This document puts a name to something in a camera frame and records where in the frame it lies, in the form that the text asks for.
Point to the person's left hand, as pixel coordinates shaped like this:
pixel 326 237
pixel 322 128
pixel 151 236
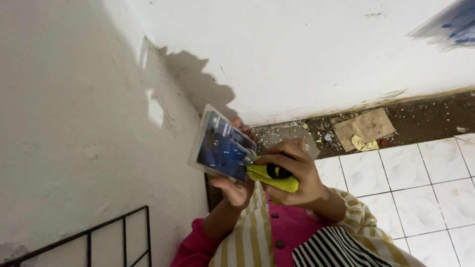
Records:
pixel 234 193

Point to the person's right hand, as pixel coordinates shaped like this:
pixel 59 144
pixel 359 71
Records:
pixel 300 174

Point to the person's right fingers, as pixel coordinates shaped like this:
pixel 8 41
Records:
pixel 284 152

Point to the blue clear plastic blister pack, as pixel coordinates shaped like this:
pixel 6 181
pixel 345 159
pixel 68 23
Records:
pixel 222 146

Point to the grey flat debris slab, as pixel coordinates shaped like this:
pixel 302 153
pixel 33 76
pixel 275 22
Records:
pixel 293 135

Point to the crumpled yellow paper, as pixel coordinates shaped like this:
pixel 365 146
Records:
pixel 363 144

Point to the brown cardboard piece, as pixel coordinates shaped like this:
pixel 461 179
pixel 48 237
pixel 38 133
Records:
pixel 365 126

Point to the pink and yellow striped shirt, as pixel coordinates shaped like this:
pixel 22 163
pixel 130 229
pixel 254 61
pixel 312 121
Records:
pixel 259 237

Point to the black white striped cloth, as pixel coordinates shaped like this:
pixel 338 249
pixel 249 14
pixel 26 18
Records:
pixel 334 248

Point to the small white debris chip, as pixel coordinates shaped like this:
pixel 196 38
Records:
pixel 461 129

